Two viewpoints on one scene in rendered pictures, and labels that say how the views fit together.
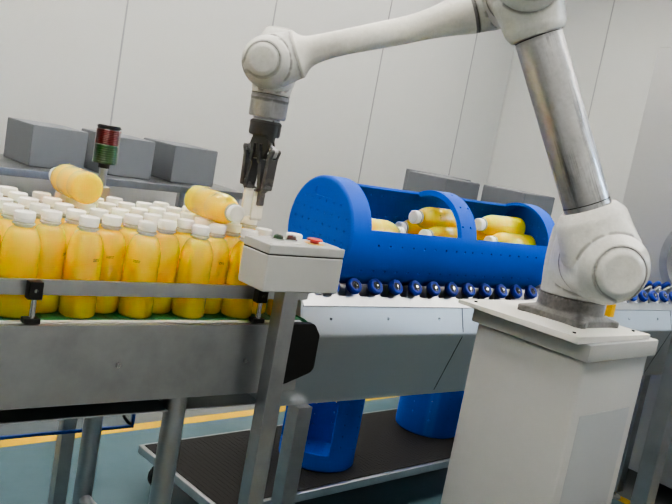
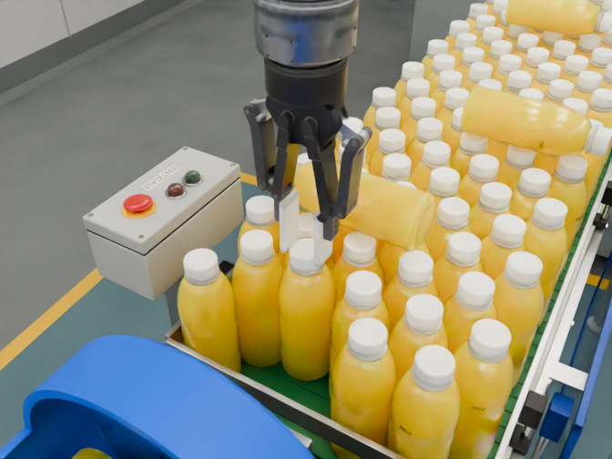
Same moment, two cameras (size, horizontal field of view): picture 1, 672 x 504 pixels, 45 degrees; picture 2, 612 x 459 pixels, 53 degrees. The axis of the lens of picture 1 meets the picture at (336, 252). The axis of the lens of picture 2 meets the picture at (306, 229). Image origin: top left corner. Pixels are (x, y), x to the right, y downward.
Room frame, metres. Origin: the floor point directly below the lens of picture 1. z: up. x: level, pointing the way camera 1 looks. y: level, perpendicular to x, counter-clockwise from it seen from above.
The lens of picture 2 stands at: (2.41, 0.04, 1.56)
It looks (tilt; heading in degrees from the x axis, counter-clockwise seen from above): 39 degrees down; 160
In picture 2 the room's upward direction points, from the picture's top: straight up
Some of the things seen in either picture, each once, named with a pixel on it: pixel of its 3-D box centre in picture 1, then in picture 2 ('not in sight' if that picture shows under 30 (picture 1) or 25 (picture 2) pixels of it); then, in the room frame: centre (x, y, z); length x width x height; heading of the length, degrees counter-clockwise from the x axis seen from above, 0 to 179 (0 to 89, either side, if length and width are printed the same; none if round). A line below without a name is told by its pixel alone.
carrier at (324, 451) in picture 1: (336, 345); not in sight; (2.89, -0.06, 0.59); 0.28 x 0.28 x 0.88
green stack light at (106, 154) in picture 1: (105, 153); not in sight; (2.11, 0.64, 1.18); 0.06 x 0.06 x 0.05
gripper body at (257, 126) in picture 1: (263, 139); (305, 98); (1.91, 0.22, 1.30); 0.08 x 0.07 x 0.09; 39
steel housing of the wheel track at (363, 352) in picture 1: (524, 332); not in sight; (2.74, -0.69, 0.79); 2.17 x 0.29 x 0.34; 130
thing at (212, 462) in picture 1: (337, 463); not in sight; (3.05, -0.16, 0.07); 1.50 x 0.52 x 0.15; 134
